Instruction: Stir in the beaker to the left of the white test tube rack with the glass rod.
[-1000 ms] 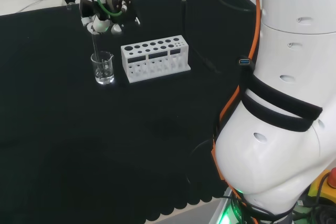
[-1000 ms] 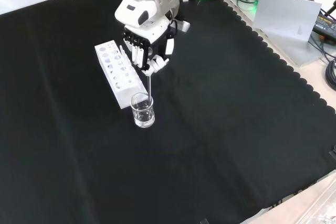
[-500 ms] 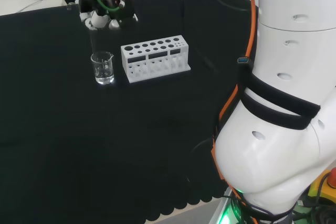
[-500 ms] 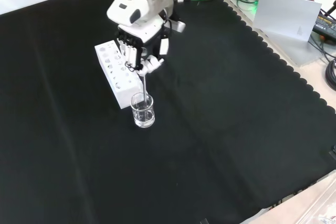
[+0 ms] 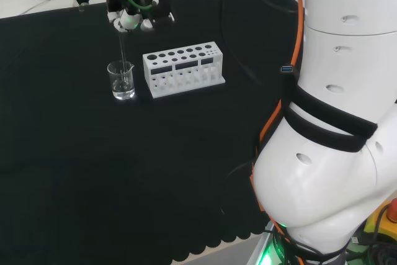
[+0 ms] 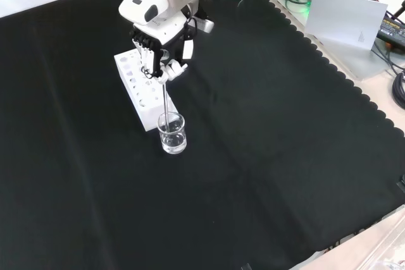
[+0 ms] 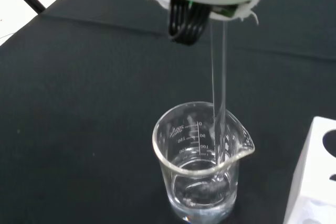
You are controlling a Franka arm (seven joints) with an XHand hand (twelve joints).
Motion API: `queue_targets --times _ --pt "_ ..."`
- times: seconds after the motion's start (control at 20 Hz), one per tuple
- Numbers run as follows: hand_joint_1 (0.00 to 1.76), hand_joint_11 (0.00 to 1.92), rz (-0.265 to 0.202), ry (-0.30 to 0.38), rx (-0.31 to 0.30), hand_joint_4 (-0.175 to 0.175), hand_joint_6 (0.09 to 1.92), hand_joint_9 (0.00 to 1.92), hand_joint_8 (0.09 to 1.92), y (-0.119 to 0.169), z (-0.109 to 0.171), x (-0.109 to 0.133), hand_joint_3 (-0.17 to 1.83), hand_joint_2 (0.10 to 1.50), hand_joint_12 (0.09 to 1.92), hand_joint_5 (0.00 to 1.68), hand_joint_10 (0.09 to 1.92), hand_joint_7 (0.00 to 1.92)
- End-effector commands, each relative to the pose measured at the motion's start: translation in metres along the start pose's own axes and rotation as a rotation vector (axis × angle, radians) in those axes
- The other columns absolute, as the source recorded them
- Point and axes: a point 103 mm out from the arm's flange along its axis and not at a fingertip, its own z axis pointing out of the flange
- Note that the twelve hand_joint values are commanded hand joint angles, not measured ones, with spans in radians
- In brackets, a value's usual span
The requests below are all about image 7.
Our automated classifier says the clear glass beaker with water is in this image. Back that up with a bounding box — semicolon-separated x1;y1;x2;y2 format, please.
152;101;256;224

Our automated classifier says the white test tube rack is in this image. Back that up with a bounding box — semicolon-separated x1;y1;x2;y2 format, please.
282;115;336;224

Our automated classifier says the black bench cloth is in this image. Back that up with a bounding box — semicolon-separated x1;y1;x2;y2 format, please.
0;0;336;224

